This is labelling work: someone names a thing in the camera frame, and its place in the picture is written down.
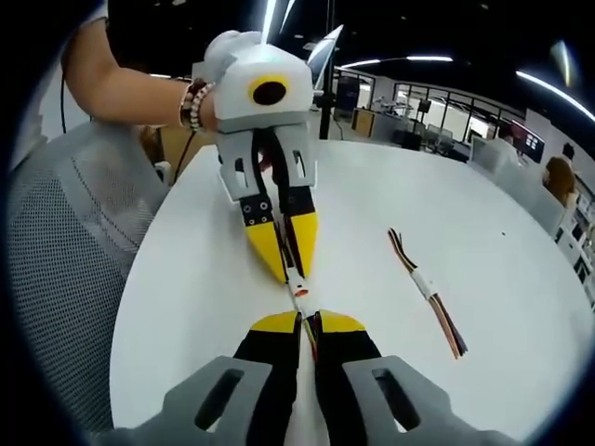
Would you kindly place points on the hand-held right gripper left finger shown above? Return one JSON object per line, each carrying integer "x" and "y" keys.
{"x": 218, "y": 399}

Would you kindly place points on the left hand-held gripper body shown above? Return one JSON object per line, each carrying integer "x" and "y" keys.
{"x": 260, "y": 97}

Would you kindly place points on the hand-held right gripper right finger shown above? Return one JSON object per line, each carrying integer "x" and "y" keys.
{"x": 395, "y": 395}

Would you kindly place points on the person's left hand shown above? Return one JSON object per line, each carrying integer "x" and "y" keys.
{"x": 230, "y": 48}

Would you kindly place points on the black tripod stand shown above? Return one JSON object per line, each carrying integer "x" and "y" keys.
{"x": 326, "y": 114}

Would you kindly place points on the tilted panel on stand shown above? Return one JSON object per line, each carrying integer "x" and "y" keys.
{"x": 325, "y": 53}

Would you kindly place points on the brown cabinet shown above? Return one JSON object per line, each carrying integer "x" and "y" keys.
{"x": 361, "y": 121}

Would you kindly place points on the grey mesh chair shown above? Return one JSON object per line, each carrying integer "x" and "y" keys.
{"x": 70, "y": 260}

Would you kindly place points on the black monitor screen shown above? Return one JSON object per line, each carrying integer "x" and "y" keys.
{"x": 527, "y": 141}

